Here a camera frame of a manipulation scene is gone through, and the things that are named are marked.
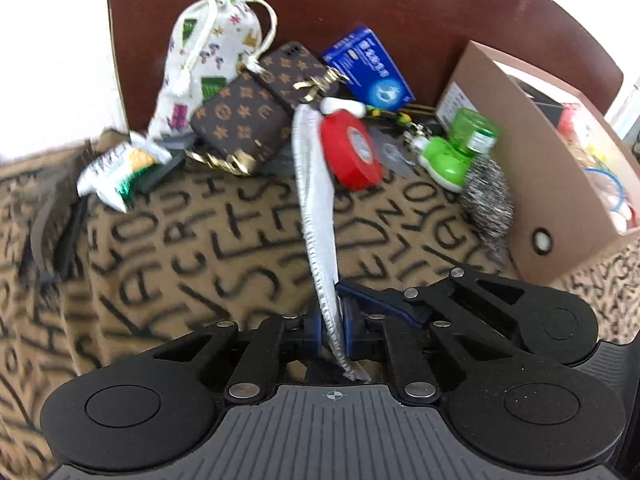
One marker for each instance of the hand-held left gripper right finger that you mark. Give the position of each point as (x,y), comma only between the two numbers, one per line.
(350,336)

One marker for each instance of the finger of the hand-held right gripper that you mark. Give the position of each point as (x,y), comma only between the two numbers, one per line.
(365,297)

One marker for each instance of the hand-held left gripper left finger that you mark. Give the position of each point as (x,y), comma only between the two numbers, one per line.
(313,335)

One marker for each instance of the white lace strip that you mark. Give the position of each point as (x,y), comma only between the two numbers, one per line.
(314,185)

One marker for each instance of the steel wool scrubber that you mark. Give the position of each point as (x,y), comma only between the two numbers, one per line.
(486,205)

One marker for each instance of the brown cardboard box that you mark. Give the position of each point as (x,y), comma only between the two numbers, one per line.
(505,160)

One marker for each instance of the letter printed blanket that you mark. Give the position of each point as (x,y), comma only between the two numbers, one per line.
(200,260)

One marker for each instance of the red tape roll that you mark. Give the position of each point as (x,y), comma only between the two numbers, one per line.
(345,155)

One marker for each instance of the clear plastic piece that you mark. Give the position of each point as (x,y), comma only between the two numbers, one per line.
(395,152)

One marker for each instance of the green plastic bottle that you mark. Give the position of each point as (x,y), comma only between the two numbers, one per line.
(450,155)

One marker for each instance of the small white plastic case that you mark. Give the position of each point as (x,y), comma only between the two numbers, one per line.
(342,105)

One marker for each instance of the red packet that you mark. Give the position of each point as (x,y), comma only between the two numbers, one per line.
(570,120)

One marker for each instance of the dark grey block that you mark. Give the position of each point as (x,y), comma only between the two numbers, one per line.
(160,170)

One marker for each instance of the black box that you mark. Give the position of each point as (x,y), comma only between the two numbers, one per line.
(537,97)

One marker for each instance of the blue medicine box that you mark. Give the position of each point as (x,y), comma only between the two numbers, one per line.
(370,67)

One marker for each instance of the brown patterned phone case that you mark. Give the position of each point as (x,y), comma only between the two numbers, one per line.
(295,70)

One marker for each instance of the green white snack packet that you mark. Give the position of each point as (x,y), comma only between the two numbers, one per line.
(117,172)

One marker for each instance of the brown wooden headboard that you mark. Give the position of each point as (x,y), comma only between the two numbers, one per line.
(400,5)

